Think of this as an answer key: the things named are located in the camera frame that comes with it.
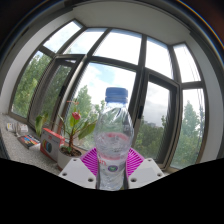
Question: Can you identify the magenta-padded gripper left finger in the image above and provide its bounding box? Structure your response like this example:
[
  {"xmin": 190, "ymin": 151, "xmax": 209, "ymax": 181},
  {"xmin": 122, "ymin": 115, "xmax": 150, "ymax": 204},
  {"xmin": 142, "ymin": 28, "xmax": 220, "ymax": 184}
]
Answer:
[{"xmin": 58, "ymin": 147, "xmax": 101, "ymax": 190}]

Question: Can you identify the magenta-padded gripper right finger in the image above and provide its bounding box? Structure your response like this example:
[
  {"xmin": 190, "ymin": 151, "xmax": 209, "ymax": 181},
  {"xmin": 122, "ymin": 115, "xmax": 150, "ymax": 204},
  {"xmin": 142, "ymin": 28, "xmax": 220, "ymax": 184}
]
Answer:
[{"xmin": 125, "ymin": 147, "xmax": 165, "ymax": 190}]

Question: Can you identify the clear blue-capped water bottle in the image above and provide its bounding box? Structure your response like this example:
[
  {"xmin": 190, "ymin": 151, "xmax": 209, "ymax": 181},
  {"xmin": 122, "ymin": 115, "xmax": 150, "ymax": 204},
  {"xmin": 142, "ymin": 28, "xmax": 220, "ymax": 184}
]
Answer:
[{"xmin": 93, "ymin": 87, "xmax": 135, "ymax": 191}]

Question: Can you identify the red-flowered plant in white pot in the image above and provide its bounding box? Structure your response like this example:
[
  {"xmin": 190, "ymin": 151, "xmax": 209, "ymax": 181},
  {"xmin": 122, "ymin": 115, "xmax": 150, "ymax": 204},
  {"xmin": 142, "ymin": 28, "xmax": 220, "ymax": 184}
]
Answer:
[{"xmin": 34, "ymin": 99, "xmax": 101, "ymax": 171}]

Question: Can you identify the red and white box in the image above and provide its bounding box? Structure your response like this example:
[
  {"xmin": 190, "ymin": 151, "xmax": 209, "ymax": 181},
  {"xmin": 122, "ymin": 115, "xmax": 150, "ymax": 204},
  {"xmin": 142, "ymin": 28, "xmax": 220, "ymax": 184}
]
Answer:
[{"xmin": 39, "ymin": 127, "xmax": 66, "ymax": 163}]

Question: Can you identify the colourful flat book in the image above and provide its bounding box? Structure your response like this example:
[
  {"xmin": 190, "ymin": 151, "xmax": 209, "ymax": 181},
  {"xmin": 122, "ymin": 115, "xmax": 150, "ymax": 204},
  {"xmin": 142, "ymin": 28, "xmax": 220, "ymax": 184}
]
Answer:
[{"xmin": 16, "ymin": 133, "xmax": 41, "ymax": 150}]

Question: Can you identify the pale folded booklet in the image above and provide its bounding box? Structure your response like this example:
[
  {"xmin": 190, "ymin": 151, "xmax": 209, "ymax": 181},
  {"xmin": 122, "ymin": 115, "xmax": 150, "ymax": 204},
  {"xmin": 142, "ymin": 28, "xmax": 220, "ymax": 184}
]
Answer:
[{"xmin": 5, "ymin": 121, "xmax": 29, "ymax": 134}]

